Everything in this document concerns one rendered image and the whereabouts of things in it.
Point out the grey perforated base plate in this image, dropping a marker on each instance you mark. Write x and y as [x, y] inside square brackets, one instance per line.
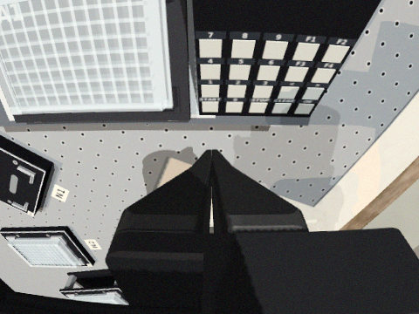
[107, 168]

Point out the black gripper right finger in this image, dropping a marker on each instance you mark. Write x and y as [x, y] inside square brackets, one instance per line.
[242, 205]

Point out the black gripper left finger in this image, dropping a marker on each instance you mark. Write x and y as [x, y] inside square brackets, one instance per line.
[178, 204]

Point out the white and grey plate washer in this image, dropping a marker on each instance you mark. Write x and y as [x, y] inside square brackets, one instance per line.
[257, 62]

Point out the white multi-well plate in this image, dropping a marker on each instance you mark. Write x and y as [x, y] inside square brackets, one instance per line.
[101, 298]
[59, 255]
[57, 59]

